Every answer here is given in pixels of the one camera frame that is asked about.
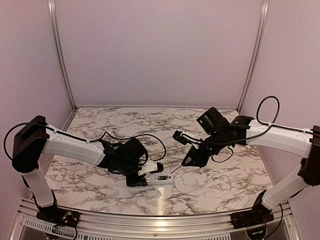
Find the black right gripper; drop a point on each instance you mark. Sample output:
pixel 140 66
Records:
pixel 198 160

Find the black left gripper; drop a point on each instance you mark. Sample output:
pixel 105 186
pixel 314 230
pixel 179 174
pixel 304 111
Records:
pixel 140 181

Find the white remote control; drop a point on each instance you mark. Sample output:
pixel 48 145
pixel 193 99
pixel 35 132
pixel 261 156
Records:
pixel 151 179

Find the white battery cover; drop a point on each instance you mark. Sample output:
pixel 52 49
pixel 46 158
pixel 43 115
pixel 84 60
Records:
pixel 245 201

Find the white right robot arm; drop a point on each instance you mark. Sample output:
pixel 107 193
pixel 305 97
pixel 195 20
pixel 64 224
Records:
pixel 248 131

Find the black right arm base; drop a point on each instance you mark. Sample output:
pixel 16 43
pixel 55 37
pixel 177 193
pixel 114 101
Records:
pixel 257 215

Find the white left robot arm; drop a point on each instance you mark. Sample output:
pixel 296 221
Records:
pixel 37 138

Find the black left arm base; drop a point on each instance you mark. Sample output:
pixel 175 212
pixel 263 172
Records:
pixel 56 215

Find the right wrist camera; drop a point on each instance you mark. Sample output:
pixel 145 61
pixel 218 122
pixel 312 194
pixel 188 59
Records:
pixel 177 136

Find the aluminium front rail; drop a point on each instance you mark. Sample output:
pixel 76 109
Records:
pixel 109 226

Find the aluminium right corner post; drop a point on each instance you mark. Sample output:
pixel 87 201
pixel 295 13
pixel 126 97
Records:
pixel 261 28

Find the aluminium corner post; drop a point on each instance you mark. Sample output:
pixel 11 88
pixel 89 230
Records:
pixel 52 10
pixel 261 28

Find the aluminium left corner post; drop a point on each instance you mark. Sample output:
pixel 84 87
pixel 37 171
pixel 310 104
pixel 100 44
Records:
pixel 52 10

